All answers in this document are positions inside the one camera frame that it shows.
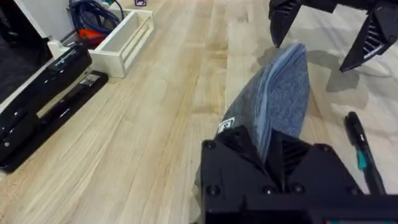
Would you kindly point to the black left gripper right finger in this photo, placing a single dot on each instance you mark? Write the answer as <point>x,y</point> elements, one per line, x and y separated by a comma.
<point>320,171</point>

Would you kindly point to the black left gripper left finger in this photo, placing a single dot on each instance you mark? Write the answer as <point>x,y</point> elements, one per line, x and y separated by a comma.
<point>230,168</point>

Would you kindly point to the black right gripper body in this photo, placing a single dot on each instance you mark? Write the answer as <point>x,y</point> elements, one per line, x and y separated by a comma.
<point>348,4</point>

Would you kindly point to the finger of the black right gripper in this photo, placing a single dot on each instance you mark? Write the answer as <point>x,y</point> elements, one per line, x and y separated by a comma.
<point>283,18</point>
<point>376,34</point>

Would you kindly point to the blue-grey felt zip bag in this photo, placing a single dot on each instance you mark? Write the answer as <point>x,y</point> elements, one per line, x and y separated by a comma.
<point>280,90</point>

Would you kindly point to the black pen with teal band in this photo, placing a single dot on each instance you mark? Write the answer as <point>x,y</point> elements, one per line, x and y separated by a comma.
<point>357,137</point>

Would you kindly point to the white wooden open box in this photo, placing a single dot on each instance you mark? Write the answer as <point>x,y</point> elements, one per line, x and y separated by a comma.
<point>118,49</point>

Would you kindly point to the orange tool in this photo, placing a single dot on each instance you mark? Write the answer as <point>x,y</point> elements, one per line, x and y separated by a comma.
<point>90,35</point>

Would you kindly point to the black hole punch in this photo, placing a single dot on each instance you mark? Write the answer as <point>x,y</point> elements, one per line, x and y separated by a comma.
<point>46,84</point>

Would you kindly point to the white box with black lining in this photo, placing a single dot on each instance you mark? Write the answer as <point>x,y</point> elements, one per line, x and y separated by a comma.
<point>18,56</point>

